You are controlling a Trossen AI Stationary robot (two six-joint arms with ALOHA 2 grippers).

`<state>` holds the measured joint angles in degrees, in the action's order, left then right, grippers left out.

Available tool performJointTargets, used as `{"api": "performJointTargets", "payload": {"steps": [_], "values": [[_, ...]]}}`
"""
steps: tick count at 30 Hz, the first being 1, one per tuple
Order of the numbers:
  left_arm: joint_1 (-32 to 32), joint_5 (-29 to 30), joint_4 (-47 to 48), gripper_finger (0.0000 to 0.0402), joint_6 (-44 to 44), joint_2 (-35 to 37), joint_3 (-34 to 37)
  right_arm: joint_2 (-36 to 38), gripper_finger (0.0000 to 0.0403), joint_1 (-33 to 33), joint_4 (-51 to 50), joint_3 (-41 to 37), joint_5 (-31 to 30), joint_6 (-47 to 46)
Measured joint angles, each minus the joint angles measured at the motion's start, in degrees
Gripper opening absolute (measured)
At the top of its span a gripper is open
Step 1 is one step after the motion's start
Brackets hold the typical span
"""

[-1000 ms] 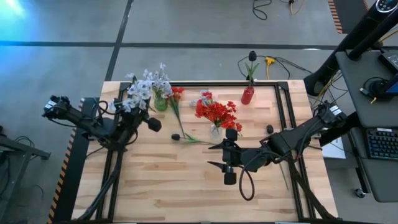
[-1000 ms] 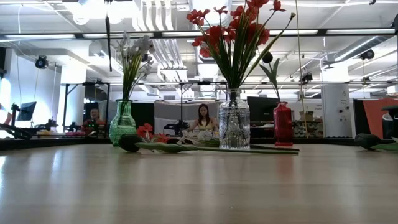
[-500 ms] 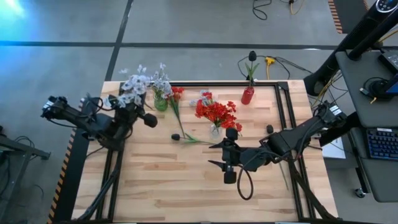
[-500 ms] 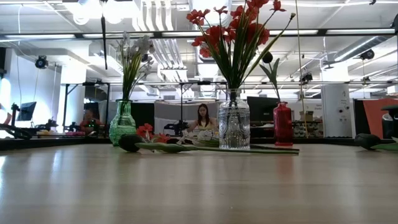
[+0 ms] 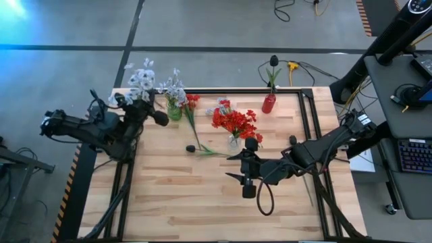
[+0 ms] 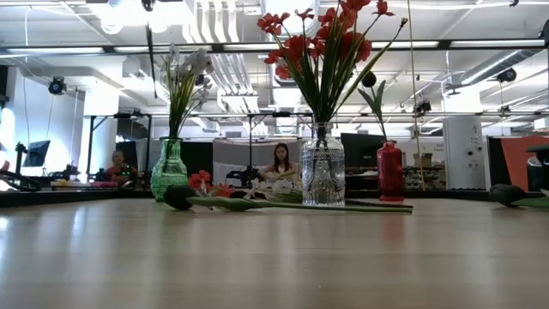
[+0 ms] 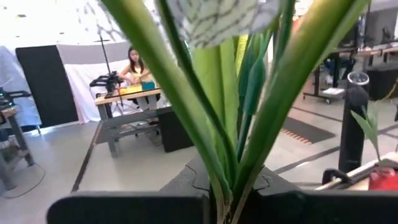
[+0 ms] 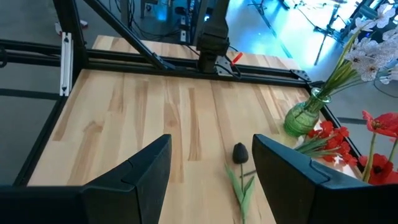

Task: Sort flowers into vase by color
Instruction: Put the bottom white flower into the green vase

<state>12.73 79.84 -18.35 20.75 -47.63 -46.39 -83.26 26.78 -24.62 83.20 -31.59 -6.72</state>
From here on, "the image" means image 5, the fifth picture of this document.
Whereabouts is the yellow floor cable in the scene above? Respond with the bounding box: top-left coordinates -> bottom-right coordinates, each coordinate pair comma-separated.
312,0 -> 331,18

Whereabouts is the white paper sheet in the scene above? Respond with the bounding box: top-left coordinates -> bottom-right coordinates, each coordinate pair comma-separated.
348,147 -> 377,173

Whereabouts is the grey side desk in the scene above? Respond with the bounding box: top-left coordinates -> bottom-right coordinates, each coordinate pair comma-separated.
363,54 -> 432,221

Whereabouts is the black monitor base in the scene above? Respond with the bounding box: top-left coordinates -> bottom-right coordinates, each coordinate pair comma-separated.
401,80 -> 432,111

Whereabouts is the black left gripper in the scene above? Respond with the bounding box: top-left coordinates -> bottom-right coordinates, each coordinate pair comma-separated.
116,93 -> 169,132

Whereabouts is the green glass vase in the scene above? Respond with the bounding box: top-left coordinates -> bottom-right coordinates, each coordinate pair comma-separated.
167,101 -> 183,122

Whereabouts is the red glass bottle vase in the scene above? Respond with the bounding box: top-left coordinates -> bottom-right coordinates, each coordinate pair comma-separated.
261,93 -> 277,115

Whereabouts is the backlit computer keyboard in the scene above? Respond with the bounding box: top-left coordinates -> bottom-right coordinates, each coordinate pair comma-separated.
397,137 -> 432,176

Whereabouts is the yellow cable bundle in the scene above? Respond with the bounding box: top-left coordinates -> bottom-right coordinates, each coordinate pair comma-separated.
339,76 -> 367,117

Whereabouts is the black upright pole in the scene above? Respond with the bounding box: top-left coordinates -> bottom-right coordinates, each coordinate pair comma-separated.
377,9 -> 432,67

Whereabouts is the black floor cable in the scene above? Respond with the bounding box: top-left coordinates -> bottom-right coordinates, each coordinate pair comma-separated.
273,0 -> 296,23
257,59 -> 340,88

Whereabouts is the clear glass vase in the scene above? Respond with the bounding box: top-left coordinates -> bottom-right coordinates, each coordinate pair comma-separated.
226,134 -> 243,153

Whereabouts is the grey metal stand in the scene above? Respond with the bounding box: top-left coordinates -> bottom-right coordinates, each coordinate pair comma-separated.
0,134 -> 57,243

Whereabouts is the hazard-edged black floor mat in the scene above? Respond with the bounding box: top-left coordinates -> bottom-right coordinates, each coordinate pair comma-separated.
355,0 -> 408,38
50,105 -> 109,243

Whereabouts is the black metal table frame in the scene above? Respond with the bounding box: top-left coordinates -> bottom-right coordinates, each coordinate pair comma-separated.
80,80 -> 369,242

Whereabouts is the laptop computer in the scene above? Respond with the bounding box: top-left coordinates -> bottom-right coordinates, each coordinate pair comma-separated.
410,53 -> 432,81

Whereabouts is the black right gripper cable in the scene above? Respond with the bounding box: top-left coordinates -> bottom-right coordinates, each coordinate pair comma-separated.
255,175 -> 275,217

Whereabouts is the black tulip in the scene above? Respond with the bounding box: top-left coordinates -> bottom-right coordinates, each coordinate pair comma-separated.
185,144 -> 232,158
265,54 -> 283,96

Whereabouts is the black tower fan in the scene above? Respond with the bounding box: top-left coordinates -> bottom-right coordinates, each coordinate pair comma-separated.
329,0 -> 432,105

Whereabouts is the yellow power splitter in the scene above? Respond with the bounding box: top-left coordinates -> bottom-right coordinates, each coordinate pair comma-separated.
286,61 -> 300,87

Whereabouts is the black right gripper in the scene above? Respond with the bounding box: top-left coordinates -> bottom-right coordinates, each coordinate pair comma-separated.
224,136 -> 294,199

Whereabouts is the green leafy stem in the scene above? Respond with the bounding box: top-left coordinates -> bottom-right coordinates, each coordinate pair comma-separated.
289,134 -> 314,207

